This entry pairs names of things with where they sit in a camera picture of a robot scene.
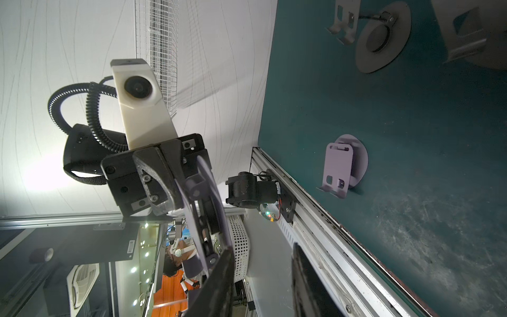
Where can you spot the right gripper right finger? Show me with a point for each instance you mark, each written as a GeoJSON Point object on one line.
{"type": "Point", "coordinates": [310, 297]}

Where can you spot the white wire basket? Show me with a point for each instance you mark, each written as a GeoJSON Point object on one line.
{"type": "Point", "coordinates": [167, 37]}

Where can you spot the purple phone stand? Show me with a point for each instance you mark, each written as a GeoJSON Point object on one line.
{"type": "Point", "coordinates": [205, 216]}
{"type": "Point", "coordinates": [345, 164]}

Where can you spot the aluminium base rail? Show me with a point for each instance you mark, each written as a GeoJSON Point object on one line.
{"type": "Point", "coordinates": [355, 280]}

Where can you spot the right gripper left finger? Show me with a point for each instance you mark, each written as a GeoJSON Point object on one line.
{"type": "Point", "coordinates": [215, 297]}

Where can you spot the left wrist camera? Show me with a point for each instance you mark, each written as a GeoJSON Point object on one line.
{"type": "Point", "coordinates": [143, 110]}

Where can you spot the green table mat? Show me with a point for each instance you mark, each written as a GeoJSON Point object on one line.
{"type": "Point", "coordinates": [432, 204]}

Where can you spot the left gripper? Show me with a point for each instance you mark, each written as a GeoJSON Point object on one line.
{"type": "Point", "coordinates": [154, 176]}

